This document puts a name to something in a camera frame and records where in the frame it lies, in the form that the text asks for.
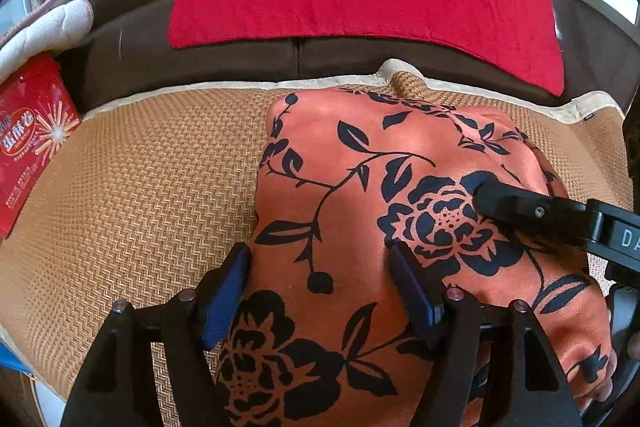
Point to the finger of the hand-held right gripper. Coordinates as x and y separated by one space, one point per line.
525 207

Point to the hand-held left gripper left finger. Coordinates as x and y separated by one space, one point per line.
225 292

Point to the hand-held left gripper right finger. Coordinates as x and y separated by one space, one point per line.
412 292

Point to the orange floral blouse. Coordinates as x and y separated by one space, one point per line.
350 197

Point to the woven rattan seat mat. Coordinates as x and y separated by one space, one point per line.
150 187

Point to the brown leather sofa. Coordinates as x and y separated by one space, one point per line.
200 62

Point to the red printed box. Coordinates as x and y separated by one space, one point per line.
30 142

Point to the white quilted floral blanket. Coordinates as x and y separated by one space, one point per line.
45 32

